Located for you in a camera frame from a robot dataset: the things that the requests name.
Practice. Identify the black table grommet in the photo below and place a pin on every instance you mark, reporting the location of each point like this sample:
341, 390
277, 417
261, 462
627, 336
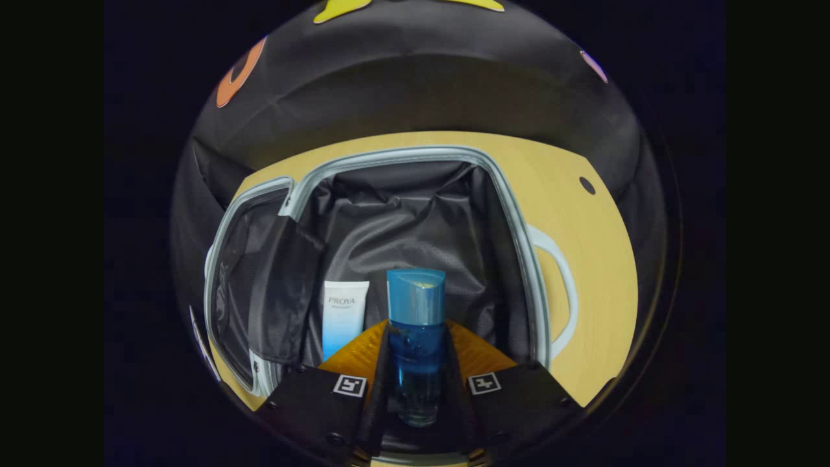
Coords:
587, 185

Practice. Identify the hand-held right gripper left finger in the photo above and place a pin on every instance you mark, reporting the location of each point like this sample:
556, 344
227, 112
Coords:
311, 408

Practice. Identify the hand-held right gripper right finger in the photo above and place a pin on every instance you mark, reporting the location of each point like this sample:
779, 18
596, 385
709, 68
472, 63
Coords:
519, 408

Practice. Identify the black backdrop cloth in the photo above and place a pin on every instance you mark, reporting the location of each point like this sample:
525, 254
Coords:
421, 84

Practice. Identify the blue skincare bottle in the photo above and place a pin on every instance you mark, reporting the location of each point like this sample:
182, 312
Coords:
415, 305

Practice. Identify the white blue skincare tube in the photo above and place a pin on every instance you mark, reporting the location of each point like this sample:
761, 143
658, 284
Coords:
343, 318

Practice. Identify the light blue suitcase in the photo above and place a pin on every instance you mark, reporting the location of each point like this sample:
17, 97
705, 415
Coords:
415, 207

